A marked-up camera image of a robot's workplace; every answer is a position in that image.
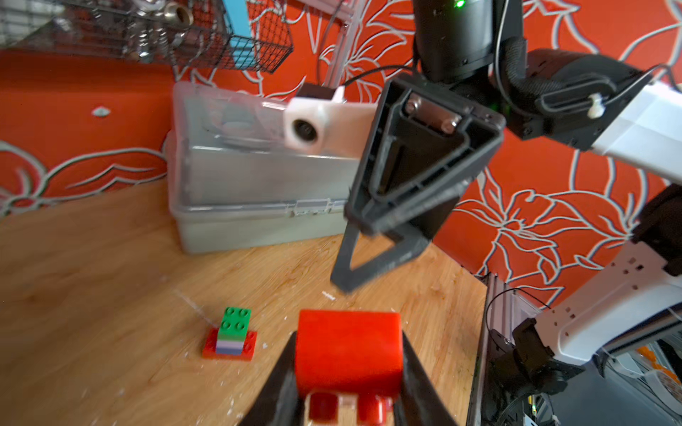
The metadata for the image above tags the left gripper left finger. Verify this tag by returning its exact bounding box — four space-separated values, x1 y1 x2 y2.
238 332 304 426

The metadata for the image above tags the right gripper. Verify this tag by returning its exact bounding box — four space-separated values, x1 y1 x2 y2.
330 73 506 294

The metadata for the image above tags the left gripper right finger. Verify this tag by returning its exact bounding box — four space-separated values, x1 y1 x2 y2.
394 333 458 426

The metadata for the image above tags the red lego brick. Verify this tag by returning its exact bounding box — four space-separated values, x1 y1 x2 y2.
202 328 258 361
295 310 403 425

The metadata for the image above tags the lilac lego brick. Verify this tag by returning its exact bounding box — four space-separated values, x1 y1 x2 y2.
216 339 246 356

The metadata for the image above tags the green lego brick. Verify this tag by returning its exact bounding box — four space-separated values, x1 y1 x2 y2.
218 306 251 342

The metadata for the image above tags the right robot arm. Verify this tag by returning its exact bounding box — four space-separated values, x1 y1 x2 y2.
388 1 681 420

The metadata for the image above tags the clear plastic storage box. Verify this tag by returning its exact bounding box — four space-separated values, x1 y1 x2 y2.
165 82 359 254

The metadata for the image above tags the blue white box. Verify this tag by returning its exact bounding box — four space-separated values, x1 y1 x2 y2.
222 0 258 70

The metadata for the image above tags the aluminium frame rail right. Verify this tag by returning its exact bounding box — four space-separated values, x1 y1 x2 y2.
465 273 540 425

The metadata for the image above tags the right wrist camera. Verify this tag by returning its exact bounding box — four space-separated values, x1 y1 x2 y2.
283 83 377 159

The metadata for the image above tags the black wire basket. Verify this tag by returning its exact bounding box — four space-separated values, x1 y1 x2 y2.
1 1 293 73

